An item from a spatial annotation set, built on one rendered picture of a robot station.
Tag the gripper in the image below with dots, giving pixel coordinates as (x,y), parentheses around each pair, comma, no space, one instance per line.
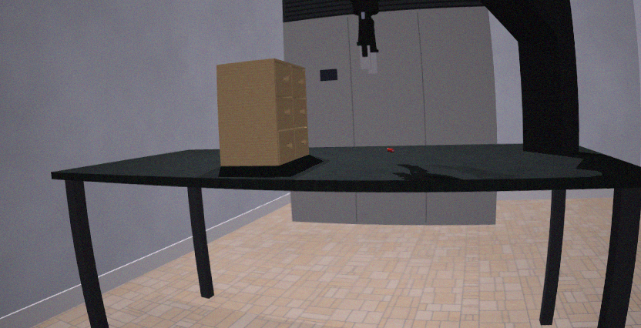
(366,36)

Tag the wooden drawer front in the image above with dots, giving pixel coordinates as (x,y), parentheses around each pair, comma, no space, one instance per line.
(286,145)
(284,112)
(298,81)
(300,112)
(283,76)
(301,143)

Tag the small brown chest of drawers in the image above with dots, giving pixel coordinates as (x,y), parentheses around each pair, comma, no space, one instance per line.
(247,113)

